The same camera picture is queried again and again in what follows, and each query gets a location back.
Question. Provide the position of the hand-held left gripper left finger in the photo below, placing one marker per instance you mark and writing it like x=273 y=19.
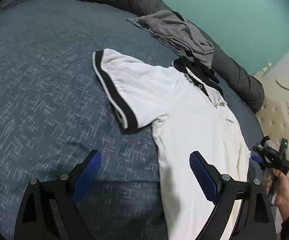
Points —
x=87 y=177

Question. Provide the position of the crumpled grey garment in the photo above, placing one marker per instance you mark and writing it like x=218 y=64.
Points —
x=174 y=32

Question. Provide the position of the crumpled black garment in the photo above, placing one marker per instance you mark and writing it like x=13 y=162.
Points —
x=212 y=75

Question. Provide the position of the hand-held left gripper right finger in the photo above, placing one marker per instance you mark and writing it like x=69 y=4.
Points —
x=204 y=177

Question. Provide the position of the white polo shirt black trim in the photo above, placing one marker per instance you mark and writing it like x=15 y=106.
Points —
x=179 y=120

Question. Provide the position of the person's right hand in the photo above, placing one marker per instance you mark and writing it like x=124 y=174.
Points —
x=285 y=193

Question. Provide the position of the cream tufted headboard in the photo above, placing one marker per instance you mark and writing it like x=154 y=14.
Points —
x=277 y=120

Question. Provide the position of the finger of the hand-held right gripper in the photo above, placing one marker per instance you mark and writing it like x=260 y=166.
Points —
x=257 y=149
x=256 y=159

